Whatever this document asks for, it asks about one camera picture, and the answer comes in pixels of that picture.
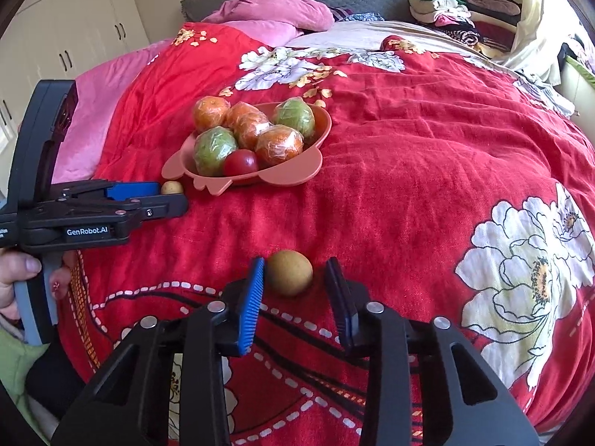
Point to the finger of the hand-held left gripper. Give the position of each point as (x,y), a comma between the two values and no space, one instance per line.
(158,206)
(130,189)

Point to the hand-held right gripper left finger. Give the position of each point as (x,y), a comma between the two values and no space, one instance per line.
(251,306)

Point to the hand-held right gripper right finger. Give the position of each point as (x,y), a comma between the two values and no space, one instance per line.
(341,306)

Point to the small brown longan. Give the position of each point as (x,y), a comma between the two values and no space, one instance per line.
(289,272)
(172,188)

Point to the plastic-wrapped green fruit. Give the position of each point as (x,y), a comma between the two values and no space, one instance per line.
(214,151)
(294,118)

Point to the red tomato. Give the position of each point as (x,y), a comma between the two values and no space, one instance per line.
(241,162)

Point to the plastic-wrapped orange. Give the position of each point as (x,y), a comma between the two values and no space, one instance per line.
(246,125)
(279,146)
(211,112)

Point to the pink plastic bowl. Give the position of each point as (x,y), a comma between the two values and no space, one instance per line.
(288,174)

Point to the person's left forearm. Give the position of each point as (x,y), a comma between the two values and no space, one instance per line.
(18,362)

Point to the person's left hand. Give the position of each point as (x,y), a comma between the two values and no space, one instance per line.
(18,269)

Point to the pink quilt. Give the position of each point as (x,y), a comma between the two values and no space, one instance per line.
(93,111)

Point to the white wardrobe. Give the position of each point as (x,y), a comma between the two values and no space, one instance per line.
(83,23)

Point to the red floral blanket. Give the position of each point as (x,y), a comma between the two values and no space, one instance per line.
(418,172)

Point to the dark cloth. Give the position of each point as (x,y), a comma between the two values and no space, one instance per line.
(53,381)

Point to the beige bed sheet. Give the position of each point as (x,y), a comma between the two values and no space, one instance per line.
(353,35)

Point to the striped dark pillow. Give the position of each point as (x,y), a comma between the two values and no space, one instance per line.
(340,13)

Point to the blue floral pillow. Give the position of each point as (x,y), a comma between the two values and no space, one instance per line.
(367,16)

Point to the crumpled white clothing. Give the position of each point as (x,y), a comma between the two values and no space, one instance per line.
(548,97)

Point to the pile of folded clothes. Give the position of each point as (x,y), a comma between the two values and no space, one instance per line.
(441,7)

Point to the cream curtain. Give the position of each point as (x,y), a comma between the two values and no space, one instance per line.
(534,51)

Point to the green sill cushion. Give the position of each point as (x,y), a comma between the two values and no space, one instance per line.
(581,67)

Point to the dark clothes on sill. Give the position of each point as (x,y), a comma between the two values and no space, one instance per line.
(578,51)

